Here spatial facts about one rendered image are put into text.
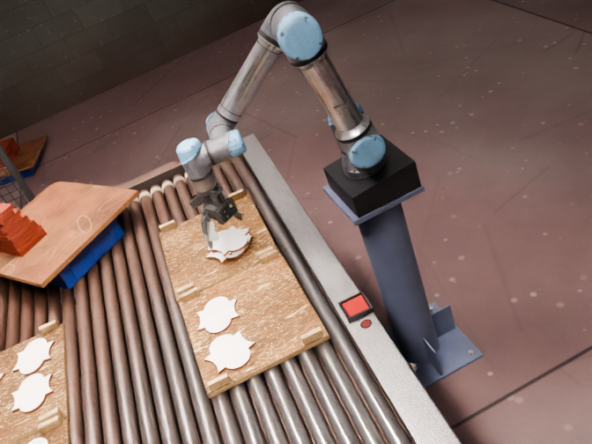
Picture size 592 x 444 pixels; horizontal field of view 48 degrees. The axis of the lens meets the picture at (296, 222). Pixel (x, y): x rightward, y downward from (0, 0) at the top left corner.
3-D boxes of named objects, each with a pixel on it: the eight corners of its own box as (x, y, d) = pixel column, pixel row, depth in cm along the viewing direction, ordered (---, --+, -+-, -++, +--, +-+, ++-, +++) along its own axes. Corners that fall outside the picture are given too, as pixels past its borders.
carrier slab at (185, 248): (249, 196, 243) (247, 192, 242) (281, 256, 210) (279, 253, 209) (160, 236, 240) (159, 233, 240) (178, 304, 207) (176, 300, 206)
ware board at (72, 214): (56, 183, 276) (55, 180, 275) (140, 194, 248) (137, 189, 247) (-39, 266, 247) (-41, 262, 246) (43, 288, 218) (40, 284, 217)
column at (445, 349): (434, 303, 301) (392, 142, 251) (484, 356, 271) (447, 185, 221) (360, 343, 296) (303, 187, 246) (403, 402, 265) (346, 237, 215)
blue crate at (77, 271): (75, 224, 266) (62, 204, 261) (128, 233, 249) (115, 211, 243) (18, 277, 248) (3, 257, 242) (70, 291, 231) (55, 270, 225)
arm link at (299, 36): (379, 137, 216) (297, -7, 185) (395, 159, 204) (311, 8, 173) (347, 157, 218) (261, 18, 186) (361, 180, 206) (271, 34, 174)
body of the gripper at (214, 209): (224, 227, 204) (209, 196, 197) (205, 221, 210) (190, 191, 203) (240, 211, 208) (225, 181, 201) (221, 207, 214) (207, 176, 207)
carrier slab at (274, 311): (283, 256, 210) (281, 252, 209) (330, 338, 176) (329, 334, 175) (181, 306, 206) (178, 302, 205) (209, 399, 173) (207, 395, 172)
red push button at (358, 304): (362, 298, 185) (360, 294, 185) (371, 311, 180) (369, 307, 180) (343, 307, 185) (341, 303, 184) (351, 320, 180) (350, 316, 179)
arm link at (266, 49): (275, -16, 193) (195, 123, 211) (284, -5, 184) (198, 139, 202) (307, 4, 199) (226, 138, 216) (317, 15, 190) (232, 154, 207)
